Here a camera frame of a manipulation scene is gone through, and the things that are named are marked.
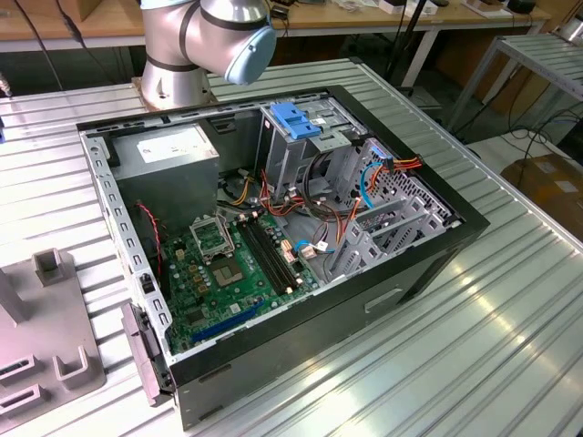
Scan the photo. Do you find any multicolour disk power wire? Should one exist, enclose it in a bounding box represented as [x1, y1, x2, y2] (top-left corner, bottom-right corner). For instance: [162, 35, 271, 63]
[382, 156, 425, 178]

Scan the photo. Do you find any red orange wire bundle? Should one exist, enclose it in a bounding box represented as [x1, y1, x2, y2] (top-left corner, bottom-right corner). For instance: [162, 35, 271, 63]
[258, 168, 365, 256]

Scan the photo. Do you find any grey power supply unit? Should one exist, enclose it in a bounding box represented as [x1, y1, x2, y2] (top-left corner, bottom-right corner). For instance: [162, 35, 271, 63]
[108, 122, 222, 233]

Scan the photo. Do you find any blue plastic drive latch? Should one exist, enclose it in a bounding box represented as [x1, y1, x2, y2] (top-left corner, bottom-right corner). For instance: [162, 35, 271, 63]
[269, 102, 322, 142]

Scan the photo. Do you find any grey plastic case handle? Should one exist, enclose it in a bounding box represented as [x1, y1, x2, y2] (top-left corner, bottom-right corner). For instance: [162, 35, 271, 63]
[120, 302, 177, 407]

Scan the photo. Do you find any grey metal drive cage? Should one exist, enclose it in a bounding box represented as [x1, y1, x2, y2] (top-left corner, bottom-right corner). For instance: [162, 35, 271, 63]
[254, 97, 365, 197]

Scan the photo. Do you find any thick black cable bundle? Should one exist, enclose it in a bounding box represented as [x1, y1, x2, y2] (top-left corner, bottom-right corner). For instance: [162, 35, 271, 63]
[303, 152, 348, 216]

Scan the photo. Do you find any metal slat side table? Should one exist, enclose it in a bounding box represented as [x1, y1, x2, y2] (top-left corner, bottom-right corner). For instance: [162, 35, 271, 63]
[448, 34, 583, 133]

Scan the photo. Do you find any grey parts rack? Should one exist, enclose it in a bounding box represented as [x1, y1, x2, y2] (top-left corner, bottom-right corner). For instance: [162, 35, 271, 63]
[0, 248, 108, 422]

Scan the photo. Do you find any yellow black wire bundle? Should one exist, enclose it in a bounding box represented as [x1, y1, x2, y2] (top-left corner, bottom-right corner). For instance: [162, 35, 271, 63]
[230, 175, 256, 206]

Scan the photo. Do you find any small white box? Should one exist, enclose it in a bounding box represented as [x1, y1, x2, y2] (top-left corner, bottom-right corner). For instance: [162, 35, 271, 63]
[381, 0, 439, 17]

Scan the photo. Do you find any green motherboard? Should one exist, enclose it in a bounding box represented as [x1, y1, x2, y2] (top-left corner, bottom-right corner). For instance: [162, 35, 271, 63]
[159, 211, 320, 354]

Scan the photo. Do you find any black stand pole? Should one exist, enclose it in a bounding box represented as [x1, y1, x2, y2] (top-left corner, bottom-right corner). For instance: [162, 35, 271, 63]
[386, 0, 432, 99]

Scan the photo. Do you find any CPU socket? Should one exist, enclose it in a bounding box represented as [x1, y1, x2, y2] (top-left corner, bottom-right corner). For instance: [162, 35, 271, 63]
[210, 258, 247, 289]

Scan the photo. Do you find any blue expansion slot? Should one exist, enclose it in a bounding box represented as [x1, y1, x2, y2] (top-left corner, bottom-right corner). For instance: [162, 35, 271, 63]
[190, 298, 265, 345]

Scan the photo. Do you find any brown cardboard box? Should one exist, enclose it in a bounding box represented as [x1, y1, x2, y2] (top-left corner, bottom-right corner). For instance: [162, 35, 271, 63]
[500, 154, 583, 218]

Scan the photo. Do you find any red black twisted wire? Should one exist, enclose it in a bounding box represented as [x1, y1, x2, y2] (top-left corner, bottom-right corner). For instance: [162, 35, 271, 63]
[135, 202, 164, 279]

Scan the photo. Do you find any black RAM slot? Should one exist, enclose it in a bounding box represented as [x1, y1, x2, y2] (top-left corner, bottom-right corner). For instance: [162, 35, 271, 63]
[249, 218, 299, 290]
[255, 216, 305, 287]
[236, 221, 286, 296]
[242, 219, 292, 293]

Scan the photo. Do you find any metal socket cover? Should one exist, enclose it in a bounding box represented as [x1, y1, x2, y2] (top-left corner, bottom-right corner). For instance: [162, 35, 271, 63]
[188, 214, 236, 263]

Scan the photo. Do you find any black open PC case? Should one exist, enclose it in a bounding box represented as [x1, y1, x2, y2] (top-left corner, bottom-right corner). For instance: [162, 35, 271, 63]
[75, 84, 492, 432]

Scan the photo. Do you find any metal disk bay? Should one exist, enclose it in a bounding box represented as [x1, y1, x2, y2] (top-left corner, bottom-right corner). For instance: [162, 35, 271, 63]
[325, 136, 461, 283]

